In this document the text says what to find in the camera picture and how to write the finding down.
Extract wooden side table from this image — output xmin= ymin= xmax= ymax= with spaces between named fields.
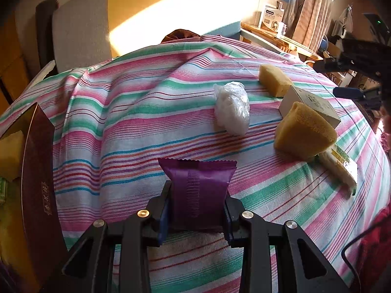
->
xmin=241 ymin=22 xmax=323 ymax=62

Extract striped brown curtain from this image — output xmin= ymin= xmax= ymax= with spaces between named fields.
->
xmin=284 ymin=0 xmax=337 ymax=54

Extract grey bed rail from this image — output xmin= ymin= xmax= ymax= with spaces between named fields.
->
xmin=240 ymin=29 xmax=288 ymax=54

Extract purple snack packet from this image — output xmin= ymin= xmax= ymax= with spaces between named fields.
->
xmin=158 ymin=158 xmax=238 ymax=232

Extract yellow sponge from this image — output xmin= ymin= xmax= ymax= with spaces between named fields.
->
xmin=273 ymin=102 xmax=338 ymax=161
xmin=259 ymin=65 xmax=294 ymax=98

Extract white foam board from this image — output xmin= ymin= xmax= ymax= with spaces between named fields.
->
xmin=23 ymin=59 xmax=57 ymax=94

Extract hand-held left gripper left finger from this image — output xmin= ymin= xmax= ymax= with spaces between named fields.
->
xmin=62 ymin=181 xmax=173 ymax=293

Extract gold tin box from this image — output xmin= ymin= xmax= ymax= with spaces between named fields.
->
xmin=0 ymin=102 xmax=69 ymax=293

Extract brown cloth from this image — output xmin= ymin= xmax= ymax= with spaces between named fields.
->
xmin=160 ymin=29 xmax=200 ymax=43

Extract cardboard box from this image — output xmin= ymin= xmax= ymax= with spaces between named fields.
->
xmin=325 ymin=41 xmax=344 ymax=58

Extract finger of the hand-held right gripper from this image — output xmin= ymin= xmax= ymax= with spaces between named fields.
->
xmin=333 ymin=87 xmax=382 ymax=110
xmin=313 ymin=58 xmax=355 ymax=72

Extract wooden wardrobe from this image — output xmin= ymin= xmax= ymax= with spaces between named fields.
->
xmin=0 ymin=9 xmax=40 ymax=107

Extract grey yellow blue mattress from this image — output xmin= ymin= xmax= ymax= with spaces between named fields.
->
xmin=50 ymin=0 xmax=242 ymax=68

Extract large white plastic bag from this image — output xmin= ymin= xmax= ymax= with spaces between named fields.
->
xmin=213 ymin=81 xmax=250 ymax=136

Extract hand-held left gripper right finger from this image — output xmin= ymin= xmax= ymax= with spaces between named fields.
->
xmin=223 ymin=200 xmax=352 ymax=293

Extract red cloth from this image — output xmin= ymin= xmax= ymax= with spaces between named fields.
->
xmin=351 ymin=201 xmax=391 ymax=293

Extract black cable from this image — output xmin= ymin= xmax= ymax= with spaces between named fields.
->
xmin=340 ymin=217 xmax=391 ymax=281

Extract hanging grey garment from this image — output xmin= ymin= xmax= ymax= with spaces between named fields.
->
xmin=331 ymin=4 xmax=355 ymax=39

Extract white carton box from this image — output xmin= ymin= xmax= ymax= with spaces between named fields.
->
xmin=260 ymin=3 xmax=285 ymax=34

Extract green and white packet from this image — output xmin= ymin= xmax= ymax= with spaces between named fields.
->
xmin=318 ymin=144 xmax=358 ymax=196

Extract beige ointment box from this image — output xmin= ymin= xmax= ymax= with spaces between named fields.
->
xmin=279 ymin=85 xmax=342 ymax=129

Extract striped blanket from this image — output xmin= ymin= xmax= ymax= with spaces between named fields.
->
xmin=0 ymin=35 xmax=388 ymax=293

